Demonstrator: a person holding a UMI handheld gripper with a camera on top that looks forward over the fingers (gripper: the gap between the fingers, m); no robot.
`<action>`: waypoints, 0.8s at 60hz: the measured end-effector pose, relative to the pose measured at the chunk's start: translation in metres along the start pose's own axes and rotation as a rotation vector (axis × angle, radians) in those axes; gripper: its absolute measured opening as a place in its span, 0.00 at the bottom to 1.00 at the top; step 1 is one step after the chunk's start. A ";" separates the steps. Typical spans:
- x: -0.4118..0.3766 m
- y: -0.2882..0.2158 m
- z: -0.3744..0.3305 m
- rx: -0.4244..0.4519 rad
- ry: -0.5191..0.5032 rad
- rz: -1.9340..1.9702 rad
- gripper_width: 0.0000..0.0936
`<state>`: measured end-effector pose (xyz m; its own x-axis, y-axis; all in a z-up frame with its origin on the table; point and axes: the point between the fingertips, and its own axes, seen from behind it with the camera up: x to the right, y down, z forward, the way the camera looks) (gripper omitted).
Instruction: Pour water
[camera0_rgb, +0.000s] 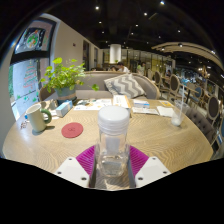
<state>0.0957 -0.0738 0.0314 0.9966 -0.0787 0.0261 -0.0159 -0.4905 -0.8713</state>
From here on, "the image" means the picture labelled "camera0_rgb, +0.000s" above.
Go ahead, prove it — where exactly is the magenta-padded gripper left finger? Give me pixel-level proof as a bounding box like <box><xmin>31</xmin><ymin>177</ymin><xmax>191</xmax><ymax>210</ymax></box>
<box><xmin>54</xmin><ymin>144</ymin><xmax>99</xmax><ymax>190</ymax></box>

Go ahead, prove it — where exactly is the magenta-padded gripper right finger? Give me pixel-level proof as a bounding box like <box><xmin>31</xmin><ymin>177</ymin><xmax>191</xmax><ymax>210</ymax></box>
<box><xmin>127</xmin><ymin>145</ymin><xmax>172</xmax><ymax>190</ymax></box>

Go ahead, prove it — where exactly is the clear bottle with white cap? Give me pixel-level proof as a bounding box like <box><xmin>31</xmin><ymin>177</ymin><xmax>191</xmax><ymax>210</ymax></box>
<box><xmin>94</xmin><ymin>105</ymin><xmax>131</xmax><ymax>178</ymax></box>

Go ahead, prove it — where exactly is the flat round red coaster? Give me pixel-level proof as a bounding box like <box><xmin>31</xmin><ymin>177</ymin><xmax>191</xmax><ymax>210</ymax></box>
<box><xmin>60</xmin><ymin>121</ymin><xmax>84</xmax><ymax>139</ymax></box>

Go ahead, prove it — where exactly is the clear plastic cup with straw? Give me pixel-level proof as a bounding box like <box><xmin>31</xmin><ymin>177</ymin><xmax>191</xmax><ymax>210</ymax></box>
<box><xmin>170</xmin><ymin>83</ymin><xmax>189</xmax><ymax>128</ymax></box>

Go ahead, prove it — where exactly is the printed white leaflet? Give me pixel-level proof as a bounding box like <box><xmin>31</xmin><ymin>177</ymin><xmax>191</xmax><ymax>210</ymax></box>
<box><xmin>131</xmin><ymin>106</ymin><xmax>159</xmax><ymax>116</ymax></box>

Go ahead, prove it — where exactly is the white paper napkin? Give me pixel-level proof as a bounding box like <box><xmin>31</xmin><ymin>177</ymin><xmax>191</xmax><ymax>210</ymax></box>
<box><xmin>156</xmin><ymin>105</ymin><xmax>175</xmax><ymax>118</ymax></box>

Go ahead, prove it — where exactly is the small blue white box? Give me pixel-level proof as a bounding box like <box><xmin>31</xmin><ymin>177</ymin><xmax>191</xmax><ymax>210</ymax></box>
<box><xmin>54</xmin><ymin>99</ymin><xmax>74</xmax><ymax>118</ymax></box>

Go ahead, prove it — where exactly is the pill blister pack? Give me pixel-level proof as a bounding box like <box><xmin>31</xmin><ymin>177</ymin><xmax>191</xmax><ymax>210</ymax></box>
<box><xmin>19</xmin><ymin>119</ymin><xmax>30</xmax><ymax>131</ymax></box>

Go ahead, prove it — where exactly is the blue white leaflet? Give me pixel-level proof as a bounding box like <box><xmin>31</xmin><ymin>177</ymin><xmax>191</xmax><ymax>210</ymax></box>
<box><xmin>132</xmin><ymin>99</ymin><xmax>151</xmax><ymax>108</ymax></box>

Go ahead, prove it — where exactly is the grey tufted chair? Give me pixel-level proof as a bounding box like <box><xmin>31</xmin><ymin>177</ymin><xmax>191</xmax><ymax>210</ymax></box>
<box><xmin>184</xmin><ymin>107</ymin><xmax>218</xmax><ymax>145</ymax></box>

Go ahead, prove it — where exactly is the yellow card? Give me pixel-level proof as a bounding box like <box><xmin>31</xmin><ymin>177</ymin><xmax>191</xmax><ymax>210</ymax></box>
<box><xmin>159</xmin><ymin>99</ymin><xmax>174</xmax><ymax>108</ymax></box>

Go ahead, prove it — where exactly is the white orange carton box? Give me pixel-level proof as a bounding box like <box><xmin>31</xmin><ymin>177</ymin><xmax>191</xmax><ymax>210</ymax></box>
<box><xmin>112</xmin><ymin>94</ymin><xmax>133</xmax><ymax>110</ymax></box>

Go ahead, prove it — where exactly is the grey chevron cushion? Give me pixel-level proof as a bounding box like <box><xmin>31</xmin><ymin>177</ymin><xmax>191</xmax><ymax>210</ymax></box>
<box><xmin>103</xmin><ymin>73</ymin><xmax>147</xmax><ymax>100</ymax></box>

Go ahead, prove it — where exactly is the group of round-backed chairs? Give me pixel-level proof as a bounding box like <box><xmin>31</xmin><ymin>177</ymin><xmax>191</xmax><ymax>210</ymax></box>
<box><xmin>151</xmin><ymin>68</ymin><xmax>224</xmax><ymax>134</ymax></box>

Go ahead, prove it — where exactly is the potted green leafy plant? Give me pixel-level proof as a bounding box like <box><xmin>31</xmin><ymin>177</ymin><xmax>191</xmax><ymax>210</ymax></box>
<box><xmin>39</xmin><ymin>57</ymin><xmax>100</xmax><ymax>103</ymax></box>

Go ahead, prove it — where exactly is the person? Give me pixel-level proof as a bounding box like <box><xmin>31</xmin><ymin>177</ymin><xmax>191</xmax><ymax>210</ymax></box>
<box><xmin>116</xmin><ymin>61</ymin><xmax>130</xmax><ymax>74</ymax></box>
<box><xmin>136</xmin><ymin>61</ymin><xmax>147</xmax><ymax>76</ymax></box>

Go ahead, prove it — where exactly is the framed food poster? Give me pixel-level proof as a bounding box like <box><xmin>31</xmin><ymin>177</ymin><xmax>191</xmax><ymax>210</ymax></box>
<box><xmin>13</xmin><ymin>18</ymin><xmax>57</xmax><ymax>56</ymax></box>

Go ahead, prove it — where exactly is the group of ceiling lights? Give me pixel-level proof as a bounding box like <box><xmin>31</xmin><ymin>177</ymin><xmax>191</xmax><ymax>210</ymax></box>
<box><xmin>93</xmin><ymin>0</ymin><xmax>218</xmax><ymax>54</ymax></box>

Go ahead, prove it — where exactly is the white mug with green handle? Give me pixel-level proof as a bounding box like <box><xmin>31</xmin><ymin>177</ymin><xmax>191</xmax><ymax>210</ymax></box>
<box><xmin>25</xmin><ymin>102</ymin><xmax>53</xmax><ymax>133</ymax></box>

